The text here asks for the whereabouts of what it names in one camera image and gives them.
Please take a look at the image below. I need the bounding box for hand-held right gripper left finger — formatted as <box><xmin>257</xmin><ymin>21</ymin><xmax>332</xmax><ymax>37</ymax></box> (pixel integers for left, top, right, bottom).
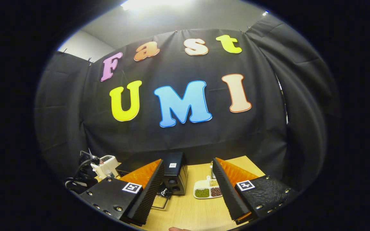
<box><xmin>79</xmin><ymin>158</ymin><xmax>166</xmax><ymax>227</ymax></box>

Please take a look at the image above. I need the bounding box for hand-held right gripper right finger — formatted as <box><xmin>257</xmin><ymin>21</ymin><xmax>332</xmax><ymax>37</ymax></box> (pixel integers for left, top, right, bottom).
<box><xmin>212</xmin><ymin>157</ymin><xmax>298</xmax><ymax>225</ymax></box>

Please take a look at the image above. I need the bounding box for black electric oven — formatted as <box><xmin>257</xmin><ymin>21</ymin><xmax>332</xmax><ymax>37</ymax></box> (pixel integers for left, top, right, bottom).
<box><xmin>116</xmin><ymin>151</ymin><xmax>188</xmax><ymax>210</ymax></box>

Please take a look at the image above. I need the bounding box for white divided tray of beans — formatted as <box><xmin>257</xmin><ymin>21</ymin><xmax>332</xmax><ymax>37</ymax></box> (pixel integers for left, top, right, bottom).
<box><xmin>194</xmin><ymin>175</ymin><xmax>223</xmax><ymax>199</ymax></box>

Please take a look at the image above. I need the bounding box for white toaster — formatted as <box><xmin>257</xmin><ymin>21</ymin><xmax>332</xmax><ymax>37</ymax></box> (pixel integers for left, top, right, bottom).
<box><xmin>90</xmin><ymin>155</ymin><xmax>120</xmax><ymax>179</ymax></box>

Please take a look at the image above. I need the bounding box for black backdrop cloth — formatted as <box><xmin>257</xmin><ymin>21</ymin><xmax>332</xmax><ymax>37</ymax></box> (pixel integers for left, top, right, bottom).
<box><xmin>33</xmin><ymin>14</ymin><xmax>339</xmax><ymax>193</ymax></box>

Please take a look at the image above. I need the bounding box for large ceiling light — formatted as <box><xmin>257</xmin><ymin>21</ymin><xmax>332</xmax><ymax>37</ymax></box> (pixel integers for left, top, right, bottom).
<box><xmin>121</xmin><ymin>0</ymin><xmax>192</xmax><ymax>11</ymax></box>

